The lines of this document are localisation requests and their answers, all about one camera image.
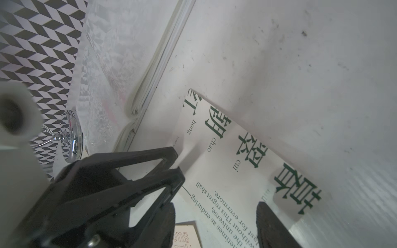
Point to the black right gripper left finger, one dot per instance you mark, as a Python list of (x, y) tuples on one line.
[(160, 233)]

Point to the white photo album bicycle cover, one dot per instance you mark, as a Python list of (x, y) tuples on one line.
[(124, 49)]

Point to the white calligraphy card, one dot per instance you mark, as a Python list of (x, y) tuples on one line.
[(228, 171)]

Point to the chrome wire cup stand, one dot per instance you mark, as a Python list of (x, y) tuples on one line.
[(70, 138)]

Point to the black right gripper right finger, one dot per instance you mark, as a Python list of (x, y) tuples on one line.
[(271, 233)]

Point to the pale pink card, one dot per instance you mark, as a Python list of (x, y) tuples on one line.
[(186, 235)]

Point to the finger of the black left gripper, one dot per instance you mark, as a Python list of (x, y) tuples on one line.
[(98, 171), (111, 218)]

